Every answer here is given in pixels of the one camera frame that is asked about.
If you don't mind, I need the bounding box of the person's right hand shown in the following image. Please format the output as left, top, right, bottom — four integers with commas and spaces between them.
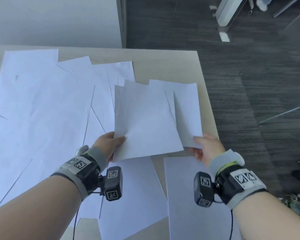
189, 133, 226, 167

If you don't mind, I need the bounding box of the person's left hand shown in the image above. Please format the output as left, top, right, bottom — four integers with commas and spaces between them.
91, 131, 126, 163

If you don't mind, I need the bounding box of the single white paper sheet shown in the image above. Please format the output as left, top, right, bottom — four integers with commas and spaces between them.
149, 79, 203, 149

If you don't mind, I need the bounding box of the thin bundle of white papers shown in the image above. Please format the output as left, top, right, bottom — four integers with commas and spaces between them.
112, 79, 184, 163

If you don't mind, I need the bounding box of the stack of white sheets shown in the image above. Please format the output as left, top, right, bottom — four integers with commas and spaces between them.
164, 156, 243, 240

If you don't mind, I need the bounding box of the person's left forearm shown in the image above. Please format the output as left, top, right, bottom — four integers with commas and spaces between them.
0, 176, 82, 240

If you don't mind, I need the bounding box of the light wooden table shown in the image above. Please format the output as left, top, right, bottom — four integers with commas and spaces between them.
0, 46, 243, 240

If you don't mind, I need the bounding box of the clear plastic water bottle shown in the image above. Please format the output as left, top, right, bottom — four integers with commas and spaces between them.
280, 193, 300, 215

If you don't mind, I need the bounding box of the white pillar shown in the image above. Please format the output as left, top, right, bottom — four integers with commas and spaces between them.
215, 0, 247, 27

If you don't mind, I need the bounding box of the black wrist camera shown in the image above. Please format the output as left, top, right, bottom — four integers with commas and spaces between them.
104, 166, 123, 202
194, 171, 214, 207

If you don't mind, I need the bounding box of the thin camera cable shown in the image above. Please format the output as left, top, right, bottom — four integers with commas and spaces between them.
229, 210, 234, 240
72, 206, 80, 240

